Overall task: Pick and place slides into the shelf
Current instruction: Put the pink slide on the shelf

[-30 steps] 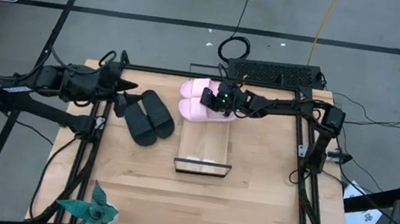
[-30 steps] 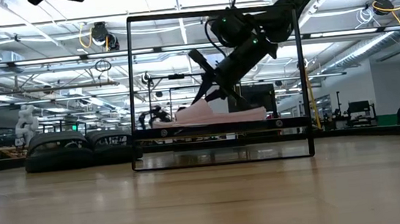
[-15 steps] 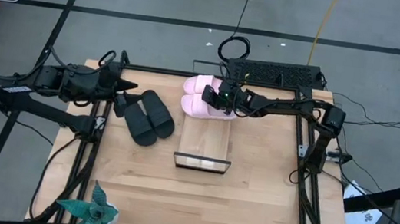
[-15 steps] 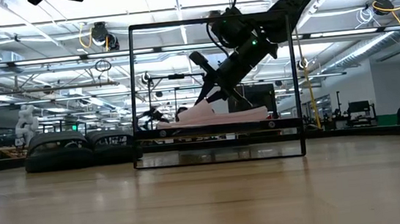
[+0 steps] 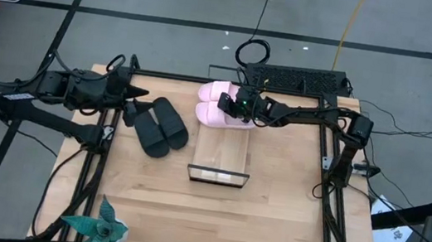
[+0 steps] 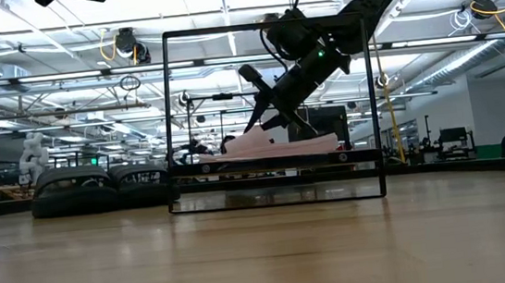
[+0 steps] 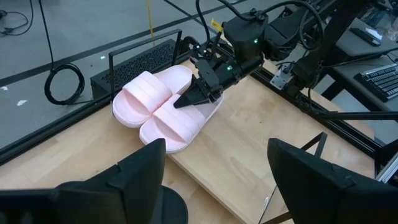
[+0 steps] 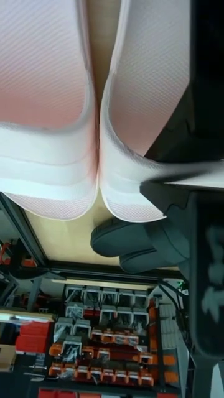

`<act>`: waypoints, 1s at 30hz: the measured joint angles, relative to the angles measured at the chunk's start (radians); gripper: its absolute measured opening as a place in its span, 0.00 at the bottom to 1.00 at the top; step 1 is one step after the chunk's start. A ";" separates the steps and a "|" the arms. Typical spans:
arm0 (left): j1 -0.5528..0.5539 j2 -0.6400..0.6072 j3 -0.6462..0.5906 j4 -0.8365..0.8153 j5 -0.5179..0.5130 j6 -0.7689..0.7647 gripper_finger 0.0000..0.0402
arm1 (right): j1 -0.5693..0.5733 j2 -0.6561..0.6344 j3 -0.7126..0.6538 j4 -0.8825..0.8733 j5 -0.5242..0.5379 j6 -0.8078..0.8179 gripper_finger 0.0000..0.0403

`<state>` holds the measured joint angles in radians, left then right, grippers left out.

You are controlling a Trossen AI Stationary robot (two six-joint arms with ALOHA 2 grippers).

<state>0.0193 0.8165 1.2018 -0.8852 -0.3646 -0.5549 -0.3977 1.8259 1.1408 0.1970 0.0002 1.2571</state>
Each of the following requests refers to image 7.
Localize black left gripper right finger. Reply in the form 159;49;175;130
267;138;398;224

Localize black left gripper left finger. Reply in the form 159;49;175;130
0;138;167;224

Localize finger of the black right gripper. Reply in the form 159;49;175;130
173;90;215;109
186;74;205;96

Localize pink slide sandal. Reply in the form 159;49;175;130
111;64;194;129
139;93;224;155

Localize black desk foot bar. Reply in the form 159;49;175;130
313;111;398;121

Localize grey keyboard desk panel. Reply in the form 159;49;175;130
329;55;398;113

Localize black keyboard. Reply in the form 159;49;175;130
353;63;398;103

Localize large grey desk panel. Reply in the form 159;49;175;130
335;17;398;58

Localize black remote control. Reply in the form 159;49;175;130
349;27;382;47

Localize yellow cable tag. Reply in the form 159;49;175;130
211;18;224;32

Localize black aluminium table frame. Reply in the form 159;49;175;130
0;18;398;187

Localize yellow cable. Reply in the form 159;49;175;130
146;0;155;47

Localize coiled black cable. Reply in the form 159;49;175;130
37;0;86;106

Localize tangled black cable bundle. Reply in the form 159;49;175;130
0;0;34;35

